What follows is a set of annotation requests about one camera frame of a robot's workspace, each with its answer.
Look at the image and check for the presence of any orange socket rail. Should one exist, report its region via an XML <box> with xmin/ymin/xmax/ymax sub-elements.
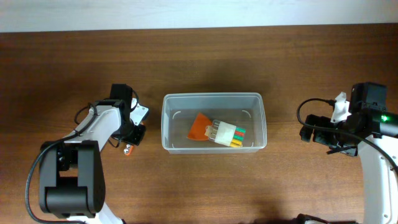
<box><xmin>123</xmin><ymin>144</ymin><xmax>134</xmax><ymax>156</ymax></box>

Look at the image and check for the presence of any clear screwdriver set case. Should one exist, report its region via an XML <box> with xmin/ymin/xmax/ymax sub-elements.
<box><xmin>205</xmin><ymin>120</ymin><xmax>246</xmax><ymax>147</ymax></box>

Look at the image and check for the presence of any orange scraper wooden handle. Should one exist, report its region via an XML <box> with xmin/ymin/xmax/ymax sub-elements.
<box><xmin>187</xmin><ymin>113</ymin><xmax>212</xmax><ymax>141</ymax></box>

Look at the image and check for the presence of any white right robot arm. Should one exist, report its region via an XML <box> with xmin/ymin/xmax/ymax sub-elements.
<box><xmin>297</xmin><ymin>82</ymin><xmax>397</xmax><ymax>223</ymax></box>

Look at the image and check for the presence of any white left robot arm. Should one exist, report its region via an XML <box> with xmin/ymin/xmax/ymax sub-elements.
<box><xmin>32</xmin><ymin>84</ymin><xmax>149</xmax><ymax>223</ymax></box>

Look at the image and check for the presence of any clear plastic container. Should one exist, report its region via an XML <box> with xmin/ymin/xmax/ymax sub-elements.
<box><xmin>161</xmin><ymin>92</ymin><xmax>267</xmax><ymax>154</ymax></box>

